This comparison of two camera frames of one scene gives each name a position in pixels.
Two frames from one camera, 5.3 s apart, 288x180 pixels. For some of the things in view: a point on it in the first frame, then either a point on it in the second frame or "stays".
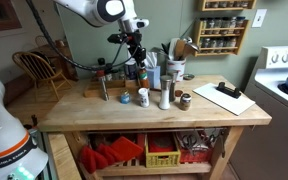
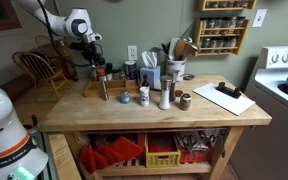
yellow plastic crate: [162, 159] stays
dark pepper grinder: [174, 75] stays
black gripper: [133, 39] → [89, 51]
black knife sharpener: [234, 92] stays
